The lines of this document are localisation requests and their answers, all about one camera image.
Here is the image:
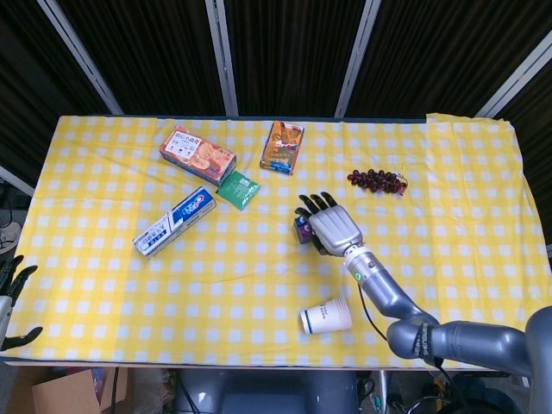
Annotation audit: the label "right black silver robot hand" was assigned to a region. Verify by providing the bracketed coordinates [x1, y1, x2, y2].
[294, 191, 364, 256]

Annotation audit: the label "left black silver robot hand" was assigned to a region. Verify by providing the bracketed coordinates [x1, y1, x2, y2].
[0, 254, 44, 351]

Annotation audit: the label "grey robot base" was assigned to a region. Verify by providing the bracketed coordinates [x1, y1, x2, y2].
[174, 368, 359, 414]

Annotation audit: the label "blue toy block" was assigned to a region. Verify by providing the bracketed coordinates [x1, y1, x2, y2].
[293, 216, 312, 246]

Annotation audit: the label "white paper cups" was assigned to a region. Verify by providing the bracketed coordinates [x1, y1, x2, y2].
[300, 297, 353, 336]

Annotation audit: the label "dark red grape bunch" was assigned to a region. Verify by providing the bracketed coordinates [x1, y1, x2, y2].
[347, 168, 409, 197]

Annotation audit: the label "orange blue snack box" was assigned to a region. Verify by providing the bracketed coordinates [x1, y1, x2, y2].
[259, 121, 305, 176]

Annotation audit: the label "brown cardboard box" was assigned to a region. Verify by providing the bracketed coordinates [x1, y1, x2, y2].
[16, 367, 129, 414]

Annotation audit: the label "green sachet packet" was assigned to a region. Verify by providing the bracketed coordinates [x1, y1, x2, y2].
[216, 170, 261, 211]

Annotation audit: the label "yellow white checkered tablecloth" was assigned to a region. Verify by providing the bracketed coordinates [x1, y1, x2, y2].
[0, 112, 551, 372]

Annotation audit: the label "orange cracker box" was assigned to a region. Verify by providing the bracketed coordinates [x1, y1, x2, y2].
[157, 125, 238, 182]

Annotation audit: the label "blue white toothpaste box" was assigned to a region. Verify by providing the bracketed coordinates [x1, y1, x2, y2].
[132, 185, 217, 259]

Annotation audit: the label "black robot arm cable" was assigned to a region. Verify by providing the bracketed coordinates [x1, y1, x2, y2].
[356, 282, 392, 344]

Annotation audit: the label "grey aluminium partition post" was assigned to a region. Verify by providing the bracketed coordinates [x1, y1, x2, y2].
[0, 166, 35, 198]
[36, 0, 125, 116]
[204, 0, 241, 116]
[334, 0, 381, 118]
[475, 32, 552, 118]

